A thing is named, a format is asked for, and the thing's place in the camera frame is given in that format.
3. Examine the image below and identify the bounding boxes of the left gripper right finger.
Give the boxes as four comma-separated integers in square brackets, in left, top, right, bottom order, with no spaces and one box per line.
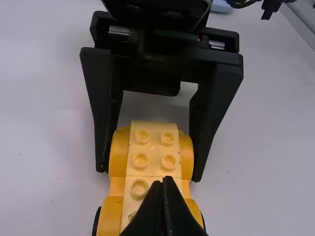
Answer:
[162,175,209,236]

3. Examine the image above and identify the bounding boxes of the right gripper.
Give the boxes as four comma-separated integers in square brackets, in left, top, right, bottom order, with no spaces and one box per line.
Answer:
[79,11,244,184]

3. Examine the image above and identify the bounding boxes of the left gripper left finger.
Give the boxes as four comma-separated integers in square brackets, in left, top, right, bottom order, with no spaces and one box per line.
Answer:
[120,180,164,236]

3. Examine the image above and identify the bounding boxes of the yellow toy car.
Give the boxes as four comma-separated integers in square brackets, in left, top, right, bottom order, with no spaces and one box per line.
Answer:
[92,119,205,236]

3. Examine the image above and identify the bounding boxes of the silver rails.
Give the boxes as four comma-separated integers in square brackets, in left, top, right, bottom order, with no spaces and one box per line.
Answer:
[280,0,315,54]

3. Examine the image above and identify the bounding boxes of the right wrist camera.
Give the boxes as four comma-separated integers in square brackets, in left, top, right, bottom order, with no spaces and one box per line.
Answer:
[100,0,212,34]

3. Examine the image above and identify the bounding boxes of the black cable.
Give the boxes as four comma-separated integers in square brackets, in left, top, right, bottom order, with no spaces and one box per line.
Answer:
[227,0,282,21]

